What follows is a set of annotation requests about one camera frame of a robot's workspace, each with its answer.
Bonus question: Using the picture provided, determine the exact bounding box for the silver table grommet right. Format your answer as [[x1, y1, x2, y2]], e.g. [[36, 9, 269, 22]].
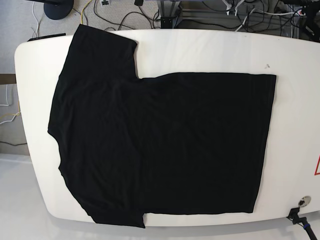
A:
[[298, 195, 312, 208]]

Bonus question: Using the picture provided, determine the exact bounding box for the aluminium frame post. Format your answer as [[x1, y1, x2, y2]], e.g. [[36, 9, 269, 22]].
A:
[[156, 0, 181, 29]]

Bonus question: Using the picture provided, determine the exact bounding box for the round dark stand base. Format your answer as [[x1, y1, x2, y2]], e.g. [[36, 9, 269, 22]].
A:
[[43, 0, 74, 20]]

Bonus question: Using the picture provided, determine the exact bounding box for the red warning triangle sticker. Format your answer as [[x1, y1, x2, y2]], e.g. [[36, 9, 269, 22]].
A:
[[314, 157, 320, 176]]

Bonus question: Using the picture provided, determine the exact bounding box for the white cable left floor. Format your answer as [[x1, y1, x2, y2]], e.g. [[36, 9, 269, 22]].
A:
[[0, 84, 20, 125]]

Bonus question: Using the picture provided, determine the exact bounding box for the black clamp with cable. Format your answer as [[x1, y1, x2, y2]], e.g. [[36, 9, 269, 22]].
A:
[[286, 207, 317, 240]]

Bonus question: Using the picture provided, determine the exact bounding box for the black floor cable bundle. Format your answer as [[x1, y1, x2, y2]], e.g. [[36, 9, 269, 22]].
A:
[[224, 0, 301, 33]]

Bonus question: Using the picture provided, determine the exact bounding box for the black T-shirt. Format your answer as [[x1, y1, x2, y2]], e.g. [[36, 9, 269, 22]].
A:
[[47, 25, 277, 228]]

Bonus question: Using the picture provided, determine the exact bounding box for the yellow cable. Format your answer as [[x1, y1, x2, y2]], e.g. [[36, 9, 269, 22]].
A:
[[80, 0, 92, 26]]

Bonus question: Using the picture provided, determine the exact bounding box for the black flat bar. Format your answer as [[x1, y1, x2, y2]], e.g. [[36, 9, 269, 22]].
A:
[[27, 33, 66, 42]]

